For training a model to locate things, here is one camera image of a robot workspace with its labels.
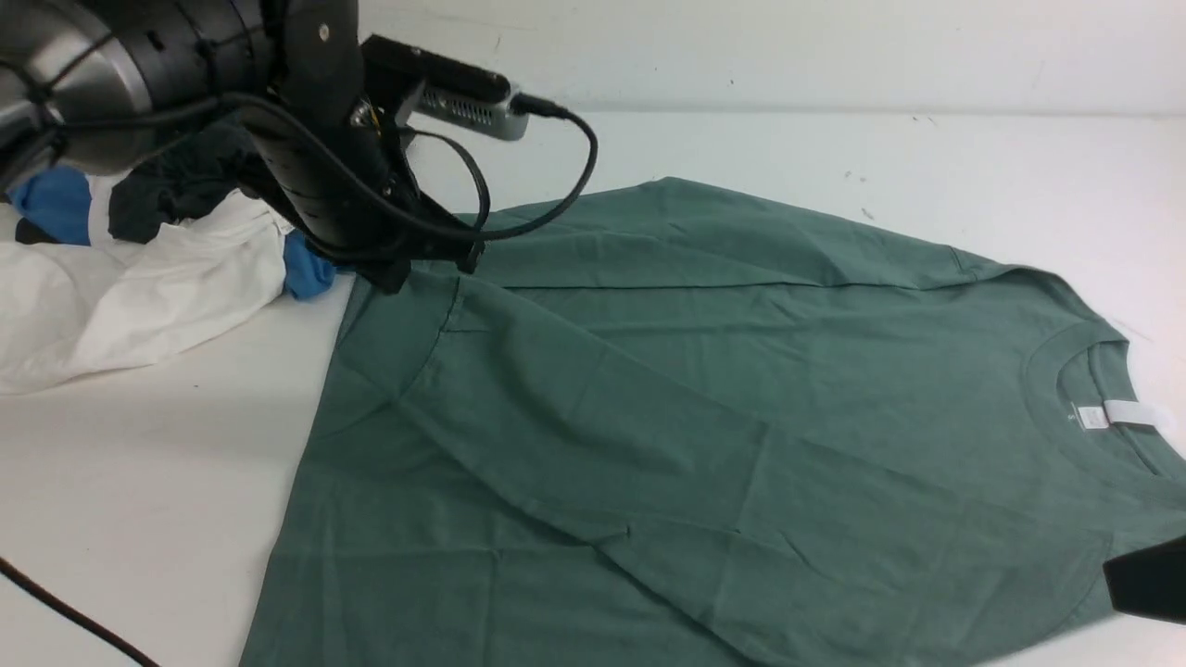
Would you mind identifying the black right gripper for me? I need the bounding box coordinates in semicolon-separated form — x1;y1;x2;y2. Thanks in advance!
1103;536;1186;623

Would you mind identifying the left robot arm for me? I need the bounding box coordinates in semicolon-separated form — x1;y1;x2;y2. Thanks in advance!
1;1;486;293

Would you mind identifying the blue shirt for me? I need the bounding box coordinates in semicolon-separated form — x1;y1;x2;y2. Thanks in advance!
7;166;338;301

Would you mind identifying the black left camera cable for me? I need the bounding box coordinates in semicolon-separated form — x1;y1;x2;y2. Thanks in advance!
37;91;599;262

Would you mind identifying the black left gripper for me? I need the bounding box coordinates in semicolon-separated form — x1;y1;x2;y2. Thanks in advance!
242;1;486;296

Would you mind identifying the white shirt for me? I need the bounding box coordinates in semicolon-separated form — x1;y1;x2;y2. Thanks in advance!
1;177;292;396

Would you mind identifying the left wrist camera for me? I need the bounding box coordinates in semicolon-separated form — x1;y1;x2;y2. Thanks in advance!
361;34;528;141

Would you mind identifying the dark grey shirt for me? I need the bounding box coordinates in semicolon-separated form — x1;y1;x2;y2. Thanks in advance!
4;117;272;244

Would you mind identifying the green long sleeve shirt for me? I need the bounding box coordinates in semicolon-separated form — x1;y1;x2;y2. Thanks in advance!
241;179;1182;666

